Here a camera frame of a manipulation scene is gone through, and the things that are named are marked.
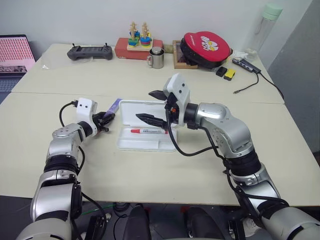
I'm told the purple marker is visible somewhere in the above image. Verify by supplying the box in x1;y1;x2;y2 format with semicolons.
103;98;123;119

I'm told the grey USB hub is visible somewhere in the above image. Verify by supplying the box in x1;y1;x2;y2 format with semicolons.
231;57;263;74

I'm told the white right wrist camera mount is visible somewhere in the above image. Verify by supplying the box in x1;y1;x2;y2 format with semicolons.
163;73;192;126

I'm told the red black boxing pad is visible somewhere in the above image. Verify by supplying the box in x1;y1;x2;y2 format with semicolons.
180;30;234;71

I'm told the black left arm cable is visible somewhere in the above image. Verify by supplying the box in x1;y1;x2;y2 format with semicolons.
59;99;109;240

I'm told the white shoe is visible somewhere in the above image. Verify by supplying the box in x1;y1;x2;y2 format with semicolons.
243;216;264;238

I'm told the dark rounded shape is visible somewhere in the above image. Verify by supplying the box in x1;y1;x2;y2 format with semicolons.
184;205;226;240
126;203;153;240

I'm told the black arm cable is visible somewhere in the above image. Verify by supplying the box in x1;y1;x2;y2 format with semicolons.
164;108;290;227
59;99;109;240

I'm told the colourful wooden stacking toy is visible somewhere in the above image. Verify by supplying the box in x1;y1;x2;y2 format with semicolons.
126;21;154;53

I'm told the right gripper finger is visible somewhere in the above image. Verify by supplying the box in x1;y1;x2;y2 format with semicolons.
135;112;168;130
148;89;168;102

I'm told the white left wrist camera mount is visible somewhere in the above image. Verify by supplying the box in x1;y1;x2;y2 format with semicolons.
74;97;99;137

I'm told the yellow black small box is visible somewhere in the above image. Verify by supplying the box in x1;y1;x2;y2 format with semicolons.
222;68;237;82

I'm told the clear plastic sheet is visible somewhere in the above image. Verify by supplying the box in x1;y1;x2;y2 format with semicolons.
40;55;94;71

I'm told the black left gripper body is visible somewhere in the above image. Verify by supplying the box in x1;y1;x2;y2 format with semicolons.
91;113;104;133

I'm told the stainless steel mug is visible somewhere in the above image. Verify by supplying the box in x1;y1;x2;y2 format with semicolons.
146;46;165;70

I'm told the clear bottle green lid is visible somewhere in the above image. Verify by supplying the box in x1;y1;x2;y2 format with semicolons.
245;2;284;62

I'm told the red cardboard box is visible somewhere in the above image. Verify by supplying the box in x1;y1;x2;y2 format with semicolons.
114;37;165;61

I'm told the open laptop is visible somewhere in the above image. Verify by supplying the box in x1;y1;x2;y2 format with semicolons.
0;34;37;106

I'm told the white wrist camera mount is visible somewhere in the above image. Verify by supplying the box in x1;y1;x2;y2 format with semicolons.
74;97;99;137
163;73;192;126

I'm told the black box under table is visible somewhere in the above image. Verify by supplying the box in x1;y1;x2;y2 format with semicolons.
85;214;108;240

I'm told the wooden framed tray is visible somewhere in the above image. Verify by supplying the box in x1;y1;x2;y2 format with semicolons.
172;39;201;70

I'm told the green cable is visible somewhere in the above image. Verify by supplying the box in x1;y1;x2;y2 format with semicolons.
82;202;114;216

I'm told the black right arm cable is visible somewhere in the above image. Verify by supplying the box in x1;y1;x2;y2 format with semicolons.
164;108;290;227

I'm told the white plastic pencil case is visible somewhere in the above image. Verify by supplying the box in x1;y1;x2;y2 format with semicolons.
116;99;179;152

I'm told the red marker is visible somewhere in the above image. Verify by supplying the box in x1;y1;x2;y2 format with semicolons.
130;128;169;135

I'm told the black handheld remote controller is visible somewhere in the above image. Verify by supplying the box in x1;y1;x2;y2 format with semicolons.
66;43;114;62

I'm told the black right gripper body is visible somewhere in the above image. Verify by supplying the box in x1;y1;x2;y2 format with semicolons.
163;92;180;126

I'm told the black USB hub cable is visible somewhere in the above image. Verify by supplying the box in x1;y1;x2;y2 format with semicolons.
233;71;286;101

